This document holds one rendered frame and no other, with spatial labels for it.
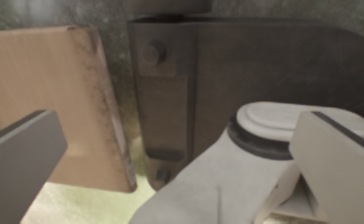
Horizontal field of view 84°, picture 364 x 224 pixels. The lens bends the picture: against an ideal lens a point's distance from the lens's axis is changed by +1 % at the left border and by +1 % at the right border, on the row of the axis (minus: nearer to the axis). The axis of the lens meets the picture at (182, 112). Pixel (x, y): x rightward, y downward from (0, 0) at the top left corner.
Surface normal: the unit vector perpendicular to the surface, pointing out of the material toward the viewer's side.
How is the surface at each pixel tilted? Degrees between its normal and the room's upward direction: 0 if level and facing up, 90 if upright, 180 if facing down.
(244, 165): 90
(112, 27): 0
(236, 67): 0
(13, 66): 0
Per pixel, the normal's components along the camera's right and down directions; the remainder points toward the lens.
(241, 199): 0.00, -0.87
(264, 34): -0.22, 0.48
